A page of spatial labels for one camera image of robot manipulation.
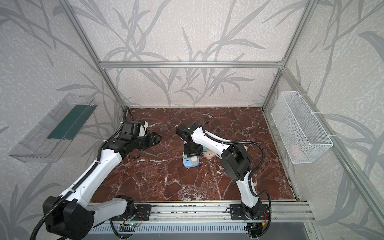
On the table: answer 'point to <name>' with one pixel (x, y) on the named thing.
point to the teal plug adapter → (204, 149)
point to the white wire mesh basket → (303, 136)
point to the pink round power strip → (209, 153)
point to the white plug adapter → (194, 159)
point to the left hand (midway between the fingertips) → (160, 134)
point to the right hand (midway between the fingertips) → (191, 152)
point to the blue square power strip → (187, 162)
